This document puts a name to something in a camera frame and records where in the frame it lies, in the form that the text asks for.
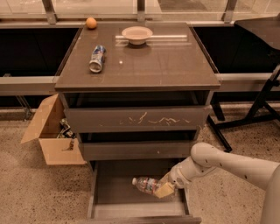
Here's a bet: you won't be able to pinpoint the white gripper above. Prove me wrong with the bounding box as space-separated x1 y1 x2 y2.
154 164 192 199

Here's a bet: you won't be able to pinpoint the clear plastic water bottle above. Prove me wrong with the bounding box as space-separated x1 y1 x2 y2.
132 177 160 197

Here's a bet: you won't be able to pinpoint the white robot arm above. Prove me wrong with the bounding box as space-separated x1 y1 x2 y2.
155 143 280 224

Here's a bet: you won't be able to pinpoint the grey open bottom drawer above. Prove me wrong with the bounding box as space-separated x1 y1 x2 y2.
87 159 201 224

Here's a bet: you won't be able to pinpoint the grey middle drawer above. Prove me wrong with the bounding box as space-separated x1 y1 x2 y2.
79 141 196 161

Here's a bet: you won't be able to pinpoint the grey top drawer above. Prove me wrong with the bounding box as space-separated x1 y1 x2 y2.
65 106 211 133

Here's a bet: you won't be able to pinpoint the grey drawer cabinet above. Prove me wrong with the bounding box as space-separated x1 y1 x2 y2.
53 20 221 165

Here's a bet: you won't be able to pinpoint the cans inside cardboard box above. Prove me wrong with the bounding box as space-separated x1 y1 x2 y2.
58 118 75 138

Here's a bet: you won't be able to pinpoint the open cardboard box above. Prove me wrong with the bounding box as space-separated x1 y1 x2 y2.
21 94 86 165

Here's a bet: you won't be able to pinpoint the crushed blue soda can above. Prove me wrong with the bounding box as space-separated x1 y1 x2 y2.
89 45 106 74

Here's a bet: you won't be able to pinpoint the white paper bowl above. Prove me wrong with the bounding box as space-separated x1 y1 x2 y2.
122 26 153 46

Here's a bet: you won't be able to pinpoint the orange fruit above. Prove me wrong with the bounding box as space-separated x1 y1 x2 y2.
86 17 97 29

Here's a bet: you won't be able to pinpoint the black rolling table stand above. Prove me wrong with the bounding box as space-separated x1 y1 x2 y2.
207 15 280 152

